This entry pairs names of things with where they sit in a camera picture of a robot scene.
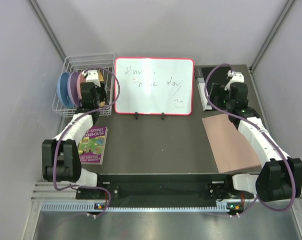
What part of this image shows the yellow plate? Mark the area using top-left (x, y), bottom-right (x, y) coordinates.
top-left (97, 70), bottom-right (104, 82)

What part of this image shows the pink plate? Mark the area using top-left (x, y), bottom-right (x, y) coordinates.
top-left (76, 73), bottom-right (85, 106)

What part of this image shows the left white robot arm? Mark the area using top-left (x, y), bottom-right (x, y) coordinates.
top-left (41, 82), bottom-right (107, 198)

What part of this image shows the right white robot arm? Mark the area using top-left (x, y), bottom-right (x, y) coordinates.
top-left (209, 82), bottom-right (302, 202)

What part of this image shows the black folder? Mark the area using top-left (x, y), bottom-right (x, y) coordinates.
top-left (199, 65), bottom-right (239, 111)

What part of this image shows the purple plate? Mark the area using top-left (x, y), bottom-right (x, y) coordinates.
top-left (67, 72), bottom-right (79, 107)

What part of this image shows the blue plate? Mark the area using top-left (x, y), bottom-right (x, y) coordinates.
top-left (56, 72), bottom-right (73, 109)

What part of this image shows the white box under folder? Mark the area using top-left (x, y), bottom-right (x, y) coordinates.
top-left (196, 77), bottom-right (212, 111)

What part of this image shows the pink board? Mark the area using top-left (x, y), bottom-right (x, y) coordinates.
top-left (202, 114), bottom-right (261, 173)

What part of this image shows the red-framed whiteboard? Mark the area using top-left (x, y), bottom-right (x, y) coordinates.
top-left (114, 57), bottom-right (194, 116)

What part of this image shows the purple treehouse book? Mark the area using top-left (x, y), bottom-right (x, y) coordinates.
top-left (78, 126), bottom-right (108, 165)

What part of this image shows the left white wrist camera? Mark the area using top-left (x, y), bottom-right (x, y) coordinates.
top-left (82, 69), bottom-right (102, 87)

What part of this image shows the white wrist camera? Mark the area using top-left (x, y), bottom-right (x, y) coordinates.
top-left (82, 69), bottom-right (102, 87)
top-left (224, 70), bottom-right (245, 91)

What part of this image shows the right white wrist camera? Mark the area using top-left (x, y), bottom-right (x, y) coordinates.
top-left (224, 70), bottom-right (245, 91)

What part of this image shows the white wire dish rack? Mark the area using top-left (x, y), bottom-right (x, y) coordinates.
top-left (52, 53), bottom-right (115, 118)

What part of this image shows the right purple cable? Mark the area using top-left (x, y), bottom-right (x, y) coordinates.
top-left (205, 63), bottom-right (298, 213)

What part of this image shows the purple cable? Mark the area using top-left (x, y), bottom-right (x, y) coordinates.
top-left (52, 67), bottom-right (121, 220)
top-left (205, 63), bottom-right (298, 213)

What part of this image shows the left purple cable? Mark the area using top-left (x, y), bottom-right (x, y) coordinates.
top-left (52, 67), bottom-right (121, 220)

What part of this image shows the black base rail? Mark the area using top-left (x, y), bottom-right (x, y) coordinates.
top-left (75, 173), bottom-right (256, 208)

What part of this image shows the grey slotted cable duct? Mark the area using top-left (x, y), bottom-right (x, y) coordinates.
top-left (41, 202), bottom-right (243, 213)

